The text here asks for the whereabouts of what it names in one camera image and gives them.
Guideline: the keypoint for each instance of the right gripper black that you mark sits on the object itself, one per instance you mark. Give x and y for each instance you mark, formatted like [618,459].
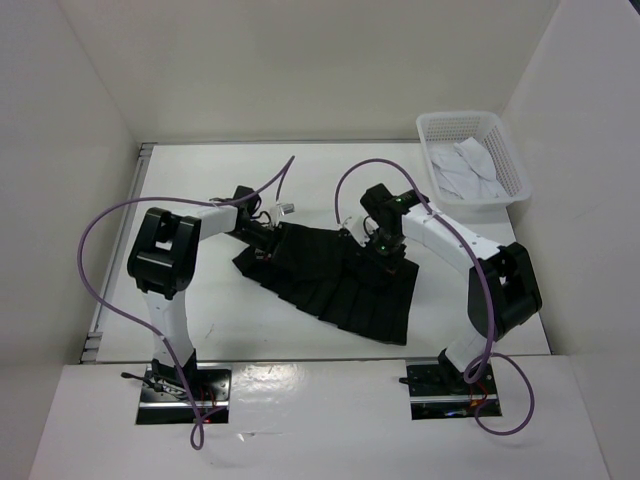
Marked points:
[389,264]

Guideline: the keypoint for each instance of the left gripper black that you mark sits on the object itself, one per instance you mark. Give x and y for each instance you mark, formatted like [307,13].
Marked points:
[272,246]

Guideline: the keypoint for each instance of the black skirt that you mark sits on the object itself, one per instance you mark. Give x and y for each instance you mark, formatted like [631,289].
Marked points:
[326,274]

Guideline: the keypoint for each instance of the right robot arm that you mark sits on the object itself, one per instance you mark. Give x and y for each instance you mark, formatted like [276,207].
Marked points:
[502,289]

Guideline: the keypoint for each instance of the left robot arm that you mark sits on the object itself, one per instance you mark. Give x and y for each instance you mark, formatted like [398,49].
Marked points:
[162,262]

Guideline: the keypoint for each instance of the white cloth in basket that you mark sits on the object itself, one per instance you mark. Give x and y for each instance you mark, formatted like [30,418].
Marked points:
[466,170]

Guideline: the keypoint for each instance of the white plastic basket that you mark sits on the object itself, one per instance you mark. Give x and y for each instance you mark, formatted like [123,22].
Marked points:
[442,128]

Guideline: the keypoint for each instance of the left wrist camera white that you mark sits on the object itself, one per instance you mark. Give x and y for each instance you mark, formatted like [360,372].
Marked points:
[282,209]

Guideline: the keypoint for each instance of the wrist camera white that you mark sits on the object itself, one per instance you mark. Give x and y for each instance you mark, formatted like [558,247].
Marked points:
[358,229]
[282,209]

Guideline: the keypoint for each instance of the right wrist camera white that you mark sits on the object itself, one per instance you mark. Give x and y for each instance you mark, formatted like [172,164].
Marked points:
[358,229]

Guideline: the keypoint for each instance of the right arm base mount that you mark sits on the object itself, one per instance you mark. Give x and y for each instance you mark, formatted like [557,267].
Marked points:
[434,396]

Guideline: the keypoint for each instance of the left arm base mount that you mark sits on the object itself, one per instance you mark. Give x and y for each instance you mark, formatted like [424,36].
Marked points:
[165,403]

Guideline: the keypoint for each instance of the aluminium table edge rail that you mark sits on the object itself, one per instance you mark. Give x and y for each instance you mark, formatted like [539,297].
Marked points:
[125,216]

